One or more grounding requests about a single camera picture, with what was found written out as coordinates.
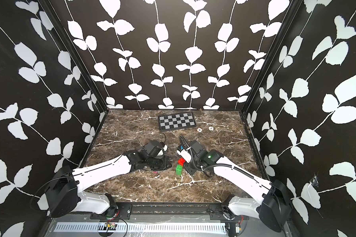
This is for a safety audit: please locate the black front frame rail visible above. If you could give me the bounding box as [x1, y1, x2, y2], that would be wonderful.
[51, 202, 291, 221]

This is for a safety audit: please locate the red lego brick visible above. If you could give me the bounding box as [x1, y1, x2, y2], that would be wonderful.
[178, 158, 186, 166]

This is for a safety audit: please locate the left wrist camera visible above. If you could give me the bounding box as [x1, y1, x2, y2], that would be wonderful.
[158, 145, 168, 156]

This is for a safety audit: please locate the white slotted cable duct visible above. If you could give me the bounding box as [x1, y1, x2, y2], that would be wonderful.
[52, 222, 227, 234]

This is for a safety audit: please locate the green lego brick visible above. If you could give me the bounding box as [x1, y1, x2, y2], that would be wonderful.
[176, 165, 183, 176]

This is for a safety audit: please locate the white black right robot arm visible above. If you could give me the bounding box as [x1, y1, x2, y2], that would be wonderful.
[177, 136, 293, 233]

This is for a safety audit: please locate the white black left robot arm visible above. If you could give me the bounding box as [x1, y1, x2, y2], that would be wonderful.
[45, 146, 171, 219]

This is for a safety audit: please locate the black grey checkerboard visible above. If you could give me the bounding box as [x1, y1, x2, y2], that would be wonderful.
[158, 112, 196, 132]

